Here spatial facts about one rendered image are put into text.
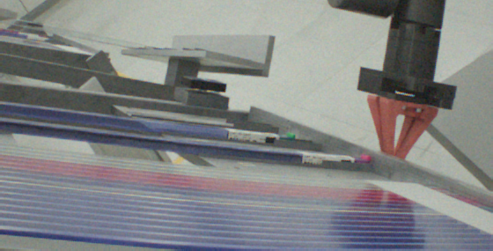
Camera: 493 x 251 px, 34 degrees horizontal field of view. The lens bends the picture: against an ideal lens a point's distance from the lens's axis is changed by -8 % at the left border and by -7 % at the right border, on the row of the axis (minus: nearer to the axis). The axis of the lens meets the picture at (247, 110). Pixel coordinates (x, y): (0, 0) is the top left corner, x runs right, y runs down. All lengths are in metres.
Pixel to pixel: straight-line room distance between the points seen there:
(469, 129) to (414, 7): 0.29
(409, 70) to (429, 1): 0.07
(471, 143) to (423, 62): 0.24
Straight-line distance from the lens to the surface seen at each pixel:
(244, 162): 0.79
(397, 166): 0.83
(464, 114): 1.14
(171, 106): 1.10
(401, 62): 0.85
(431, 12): 0.86
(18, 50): 1.82
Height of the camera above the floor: 1.14
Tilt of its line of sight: 21 degrees down
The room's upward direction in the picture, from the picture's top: 32 degrees counter-clockwise
